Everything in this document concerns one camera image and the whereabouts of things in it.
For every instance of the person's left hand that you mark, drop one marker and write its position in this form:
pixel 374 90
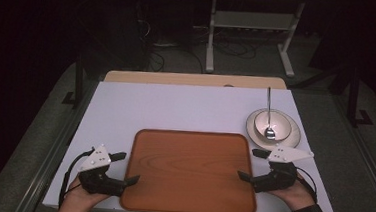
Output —
pixel 84 198

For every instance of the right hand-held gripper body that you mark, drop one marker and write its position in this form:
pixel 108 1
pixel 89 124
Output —
pixel 279 177

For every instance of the wooden table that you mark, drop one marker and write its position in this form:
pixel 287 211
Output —
pixel 191 78

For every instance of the white plate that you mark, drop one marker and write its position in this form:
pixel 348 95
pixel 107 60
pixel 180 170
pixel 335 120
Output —
pixel 290 136

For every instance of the metal spoon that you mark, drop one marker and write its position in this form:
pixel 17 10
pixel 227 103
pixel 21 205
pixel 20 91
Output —
pixel 269 132

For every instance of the white metal desk frame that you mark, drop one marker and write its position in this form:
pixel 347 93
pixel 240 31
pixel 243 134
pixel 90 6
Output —
pixel 253 20

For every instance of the brown wooden tray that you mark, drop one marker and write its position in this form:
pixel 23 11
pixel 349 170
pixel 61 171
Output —
pixel 189 173

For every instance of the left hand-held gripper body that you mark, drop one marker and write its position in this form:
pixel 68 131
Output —
pixel 96 161

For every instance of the black metal stand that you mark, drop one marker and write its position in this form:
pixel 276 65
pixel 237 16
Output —
pixel 354 97
pixel 78 85

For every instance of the person's right hand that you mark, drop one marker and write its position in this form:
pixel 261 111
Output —
pixel 296 195

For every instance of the metal rail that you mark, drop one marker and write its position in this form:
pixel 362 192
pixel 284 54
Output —
pixel 50 161
pixel 367 158

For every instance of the white bowl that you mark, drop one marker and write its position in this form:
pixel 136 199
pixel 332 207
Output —
pixel 280 124

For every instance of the white table board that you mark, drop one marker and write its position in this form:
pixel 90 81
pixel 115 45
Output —
pixel 175 108

